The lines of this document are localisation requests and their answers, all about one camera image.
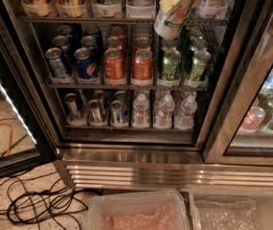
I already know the white 7up can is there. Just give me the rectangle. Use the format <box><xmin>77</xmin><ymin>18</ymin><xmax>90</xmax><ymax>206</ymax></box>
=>
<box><xmin>154</xmin><ymin>0</ymin><xmax>191</xmax><ymax>39</ymax></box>
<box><xmin>92</xmin><ymin>0</ymin><xmax>121</xmax><ymax>18</ymax></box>

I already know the white blue can right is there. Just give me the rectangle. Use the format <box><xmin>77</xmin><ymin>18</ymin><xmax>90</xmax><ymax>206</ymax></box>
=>
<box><xmin>195</xmin><ymin>0</ymin><xmax>228</xmax><ymax>19</ymax></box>

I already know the green soda can left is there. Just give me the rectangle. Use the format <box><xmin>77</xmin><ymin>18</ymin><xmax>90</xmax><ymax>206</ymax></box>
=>
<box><xmin>157</xmin><ymin>49</ymin><xmax>181</xmax><ymax>87</ymax></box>

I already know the green soda can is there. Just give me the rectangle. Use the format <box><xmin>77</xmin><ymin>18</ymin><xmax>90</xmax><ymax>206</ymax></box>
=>
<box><xmin>157</xmin><ymin>49</ymin><xmax>181</xmax><ymax>87</ymax></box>
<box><xmin>185</xmin><ymin>50</ymin><xmax>211</xmax><ymax>87</ymax></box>

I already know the orange soda can right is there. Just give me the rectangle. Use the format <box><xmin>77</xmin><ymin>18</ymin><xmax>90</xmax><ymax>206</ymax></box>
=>
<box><xmin>131</xmin><ymin>49</ymin><xmax>153</xmax><ymax>86</ymax></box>

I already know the orange soda can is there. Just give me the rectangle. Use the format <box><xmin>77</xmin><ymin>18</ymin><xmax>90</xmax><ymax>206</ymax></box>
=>
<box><xmin>131</xmin><ymin>49</ymin><xmax>153</xmax><ymax>86</ymax></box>
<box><xmin>103</xmin><ymin>48</ymin><xmax>126</xmax><ymax>85</ymax></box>

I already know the green soda can right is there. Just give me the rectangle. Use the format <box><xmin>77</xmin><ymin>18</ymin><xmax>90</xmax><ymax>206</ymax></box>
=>
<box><xmin>185</xmin><ymin>50</ymin><xmax>211</xmax><ymax>87</ymax></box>

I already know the orange soda can left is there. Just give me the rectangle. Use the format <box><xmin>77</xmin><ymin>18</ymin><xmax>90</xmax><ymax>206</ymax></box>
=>
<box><xmin>103</xmin><ymin>48</ymin><xmax>126</xmax><ymax>85</ymax></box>

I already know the blue pepsi can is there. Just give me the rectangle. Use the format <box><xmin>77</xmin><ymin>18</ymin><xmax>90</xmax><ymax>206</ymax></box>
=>
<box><xmin>74</xmin><ymin>48</ymin><xmax>99</xmax><ymax>84</ymax></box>

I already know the slim blue silver can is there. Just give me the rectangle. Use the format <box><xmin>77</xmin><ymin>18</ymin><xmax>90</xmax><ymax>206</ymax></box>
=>
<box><xmin>110</xmin><ymin>101</ymin><xmax>127</xmax><ymax>127</ymax></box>

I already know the slim silver can middle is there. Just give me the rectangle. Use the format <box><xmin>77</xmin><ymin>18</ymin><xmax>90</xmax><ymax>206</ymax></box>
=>
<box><xmin>88</xmin><ymin>99</ymin><xmax>106</xmax><ymax>127</ymax></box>

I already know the silver diet pepsi can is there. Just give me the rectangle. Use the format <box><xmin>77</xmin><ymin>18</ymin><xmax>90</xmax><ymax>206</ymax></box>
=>
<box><xmin>45</xmin><ymin>47</ymin><xmax>71</xmax><ymax>83</ymax></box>

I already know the open fridge glass door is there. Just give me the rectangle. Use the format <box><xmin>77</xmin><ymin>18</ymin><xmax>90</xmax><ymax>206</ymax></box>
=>
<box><xmin>0</xmin><ymin>0</ymin><xmax>56</xmax><ymax>178</ymax></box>

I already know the water bottle left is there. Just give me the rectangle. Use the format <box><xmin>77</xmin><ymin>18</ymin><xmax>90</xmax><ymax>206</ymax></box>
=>
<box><xmin>132</xmin><ymin>93</ymin><xmax>149</xmax><ymax>128</ymax></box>

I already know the water bottle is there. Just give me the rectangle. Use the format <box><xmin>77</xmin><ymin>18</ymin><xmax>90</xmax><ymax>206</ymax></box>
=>
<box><xmin>153</xmin><ymin>94</ymin><xmax>175</xmax><ymax>129</ymax></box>
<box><xmin>132</xmin><ymin>93</ymin><xmax>149</xmax><ymax>128</ymax></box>
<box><xmin>174</xmin><ymin>96</ymin><xmax>197</xmax><ymax>130</ymax></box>

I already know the water bottle middle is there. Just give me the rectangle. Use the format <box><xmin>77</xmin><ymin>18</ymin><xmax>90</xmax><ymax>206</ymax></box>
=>
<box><xmin>153</xmin><ymin>94</ymin><xmax>175</xmax><ymax>129</ymax></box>

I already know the water bottle right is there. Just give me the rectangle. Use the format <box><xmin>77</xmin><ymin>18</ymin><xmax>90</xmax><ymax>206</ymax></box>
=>
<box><xmin>174</xmin><ymin>96</ymin><xmax>197</xmax><ymax>130</ymax></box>

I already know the clear bin pink wrap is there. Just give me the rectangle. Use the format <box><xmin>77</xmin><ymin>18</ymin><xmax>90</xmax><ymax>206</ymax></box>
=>
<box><xmin>88</xmin><ymin>191</ymin><xmax>190</xmax><ymax>230</ymax></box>

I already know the clear bin bubble wrap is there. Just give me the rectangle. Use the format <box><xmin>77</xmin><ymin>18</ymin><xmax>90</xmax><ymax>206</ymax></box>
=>
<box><xmin>189</xmin><ymin>186</ymin><xmax>273</xmax><ymax>230</ymax></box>

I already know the black cable tangle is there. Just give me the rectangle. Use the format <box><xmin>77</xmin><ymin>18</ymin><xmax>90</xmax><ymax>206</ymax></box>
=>
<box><xmin>0</xmin><ymin>168</ymin><xmax>96</xmax><ymax>230</ymax></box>

